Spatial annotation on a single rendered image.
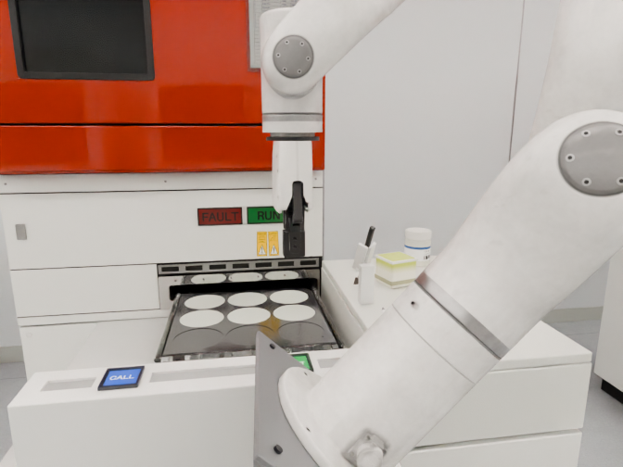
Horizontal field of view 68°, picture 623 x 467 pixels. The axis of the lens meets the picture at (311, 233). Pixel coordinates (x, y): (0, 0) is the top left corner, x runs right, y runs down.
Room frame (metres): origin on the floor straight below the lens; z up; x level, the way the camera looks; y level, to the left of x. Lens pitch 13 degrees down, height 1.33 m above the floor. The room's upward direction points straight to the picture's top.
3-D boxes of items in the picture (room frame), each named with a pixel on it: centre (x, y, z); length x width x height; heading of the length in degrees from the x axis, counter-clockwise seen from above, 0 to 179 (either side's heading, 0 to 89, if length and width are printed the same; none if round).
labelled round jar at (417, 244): (1.23, -0.29, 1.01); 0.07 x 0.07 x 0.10
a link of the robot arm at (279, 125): (0.67, 0.03, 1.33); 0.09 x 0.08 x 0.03; 9
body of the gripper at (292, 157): (0.67, 0.03, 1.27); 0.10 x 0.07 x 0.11; 9
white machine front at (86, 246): (1.21, 0.37, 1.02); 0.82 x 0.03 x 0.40; 99
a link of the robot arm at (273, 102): (0.66, 0.03, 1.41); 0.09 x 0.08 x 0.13; 3
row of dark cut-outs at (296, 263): (1.23, 0.20, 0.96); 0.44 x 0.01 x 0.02; 99
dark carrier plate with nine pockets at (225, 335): (1.03, 0.15, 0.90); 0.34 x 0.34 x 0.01; 9
